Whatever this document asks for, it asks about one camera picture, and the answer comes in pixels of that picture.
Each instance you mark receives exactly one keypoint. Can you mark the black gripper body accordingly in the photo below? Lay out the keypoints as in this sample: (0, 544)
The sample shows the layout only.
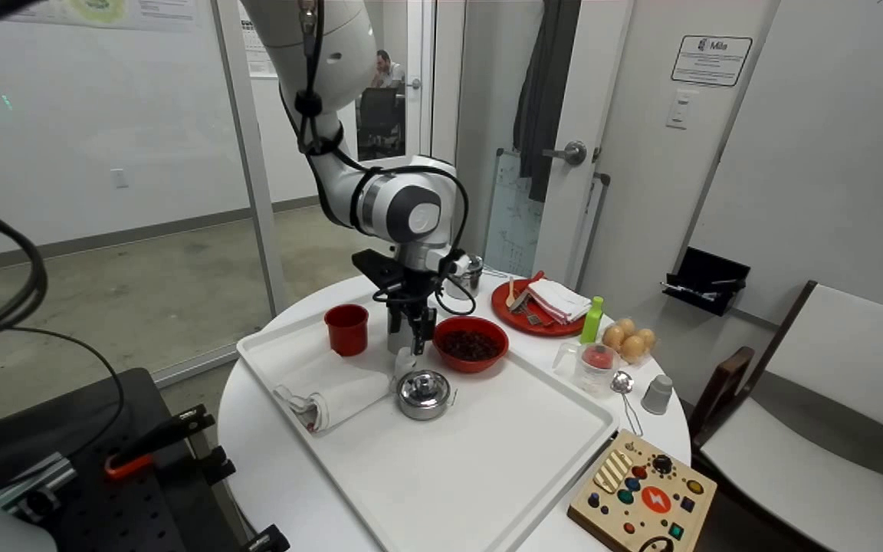
(416, 289)

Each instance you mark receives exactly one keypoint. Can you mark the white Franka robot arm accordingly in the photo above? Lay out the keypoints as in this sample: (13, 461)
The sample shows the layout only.
(336, 42)

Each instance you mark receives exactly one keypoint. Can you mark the red mug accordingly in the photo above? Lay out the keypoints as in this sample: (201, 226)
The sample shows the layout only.
(348, 328)

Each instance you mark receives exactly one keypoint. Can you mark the small grey shaker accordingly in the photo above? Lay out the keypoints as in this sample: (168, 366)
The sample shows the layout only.
(657, 393)

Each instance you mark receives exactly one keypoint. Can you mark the red bowl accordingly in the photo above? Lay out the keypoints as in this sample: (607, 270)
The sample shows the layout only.
(470, 346)

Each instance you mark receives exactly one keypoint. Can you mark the small steel lidded container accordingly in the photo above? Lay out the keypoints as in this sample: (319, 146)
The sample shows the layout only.
(425, 393)

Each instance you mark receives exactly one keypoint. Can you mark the white folded towel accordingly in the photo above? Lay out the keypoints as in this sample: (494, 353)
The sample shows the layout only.
(343, 393)

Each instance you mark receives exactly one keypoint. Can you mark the red plate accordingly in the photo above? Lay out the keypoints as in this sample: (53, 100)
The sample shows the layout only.
(544, 328)

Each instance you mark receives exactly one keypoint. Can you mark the small leaning whiteboard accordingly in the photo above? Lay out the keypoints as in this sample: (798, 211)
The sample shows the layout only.
(513, 216)

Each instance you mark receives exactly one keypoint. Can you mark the white plastic tray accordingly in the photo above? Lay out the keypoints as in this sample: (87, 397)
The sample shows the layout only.
(462, 461)

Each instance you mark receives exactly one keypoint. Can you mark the white napkin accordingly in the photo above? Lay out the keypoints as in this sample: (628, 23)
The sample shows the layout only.
(560, 299)

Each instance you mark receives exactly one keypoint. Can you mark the green bottle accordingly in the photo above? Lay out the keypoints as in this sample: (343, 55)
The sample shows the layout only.
(593, 320)

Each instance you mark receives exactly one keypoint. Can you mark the clear plastic cup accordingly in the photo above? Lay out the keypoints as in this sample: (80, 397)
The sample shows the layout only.
(595, 363)

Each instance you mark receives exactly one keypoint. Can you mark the metal spoon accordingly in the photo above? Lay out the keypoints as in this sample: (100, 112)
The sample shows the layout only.
(626, 393)

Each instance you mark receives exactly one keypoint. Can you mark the dark hanging coat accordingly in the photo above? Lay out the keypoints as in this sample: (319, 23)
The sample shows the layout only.
(550, 93)

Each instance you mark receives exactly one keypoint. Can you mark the white door with glass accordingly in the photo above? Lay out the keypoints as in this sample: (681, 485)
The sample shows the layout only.
(600, 103)

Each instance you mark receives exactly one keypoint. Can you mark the wooden board with coloured buttons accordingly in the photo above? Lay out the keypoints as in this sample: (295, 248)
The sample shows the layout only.
(652, 501)

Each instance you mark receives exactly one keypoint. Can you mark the white seat wooden chair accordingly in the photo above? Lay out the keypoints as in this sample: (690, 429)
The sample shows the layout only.
(842, 408)

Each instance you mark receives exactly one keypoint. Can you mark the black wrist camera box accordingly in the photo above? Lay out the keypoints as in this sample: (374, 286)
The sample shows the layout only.
(374, 269)

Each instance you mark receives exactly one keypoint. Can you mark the glass wall metal frame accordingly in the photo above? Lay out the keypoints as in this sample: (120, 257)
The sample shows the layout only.
(245, 156)

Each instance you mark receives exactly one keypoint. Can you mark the black wall holder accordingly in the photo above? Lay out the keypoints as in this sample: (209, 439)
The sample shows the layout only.
(707, 278)

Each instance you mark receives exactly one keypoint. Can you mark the white light switch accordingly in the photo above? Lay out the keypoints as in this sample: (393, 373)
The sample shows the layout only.
(677, 112)

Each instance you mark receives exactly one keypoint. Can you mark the white wall sign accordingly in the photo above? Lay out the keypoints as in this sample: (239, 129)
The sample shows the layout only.
(713, 61)

